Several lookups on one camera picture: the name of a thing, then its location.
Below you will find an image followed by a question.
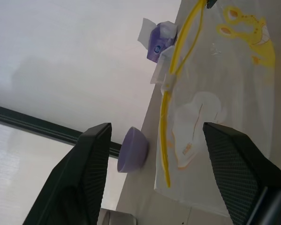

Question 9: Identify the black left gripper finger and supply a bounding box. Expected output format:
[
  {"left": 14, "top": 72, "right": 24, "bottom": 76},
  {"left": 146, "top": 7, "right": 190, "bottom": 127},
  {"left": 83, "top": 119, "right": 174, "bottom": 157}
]
[
  {"left": 22, "top": 122, "right": 113, "bottom": 225},
  {"left": 202, "top": 122, "right": 281, "bottom": 225}
]

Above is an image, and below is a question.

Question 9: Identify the purple bowl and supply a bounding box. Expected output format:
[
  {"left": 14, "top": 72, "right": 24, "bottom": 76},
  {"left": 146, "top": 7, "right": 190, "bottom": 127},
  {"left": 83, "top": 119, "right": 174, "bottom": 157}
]
[{"left": 117, "top": 126, "right": 149, "bottom": 174}]

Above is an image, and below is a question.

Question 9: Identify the clear plastic bag yellow zipper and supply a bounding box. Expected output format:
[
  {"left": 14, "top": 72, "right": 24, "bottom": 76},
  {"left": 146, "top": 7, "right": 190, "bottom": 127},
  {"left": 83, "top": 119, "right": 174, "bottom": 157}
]
[{"left": 150, "top": 0, "right": 277, "bottom": 218}]

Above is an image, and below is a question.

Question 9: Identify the silver robot body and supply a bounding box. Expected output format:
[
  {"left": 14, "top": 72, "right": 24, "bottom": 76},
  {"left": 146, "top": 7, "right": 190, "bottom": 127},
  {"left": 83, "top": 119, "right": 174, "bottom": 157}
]
[{"left": 97, "top": 207, "right": 138, "bottom": 225}]

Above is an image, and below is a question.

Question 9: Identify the black window frame bar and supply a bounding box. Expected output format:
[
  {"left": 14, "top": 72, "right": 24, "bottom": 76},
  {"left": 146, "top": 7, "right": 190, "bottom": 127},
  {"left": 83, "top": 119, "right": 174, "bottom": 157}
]
[{"left": 0, "top": 103, "right": 122, "bottom": 157}]

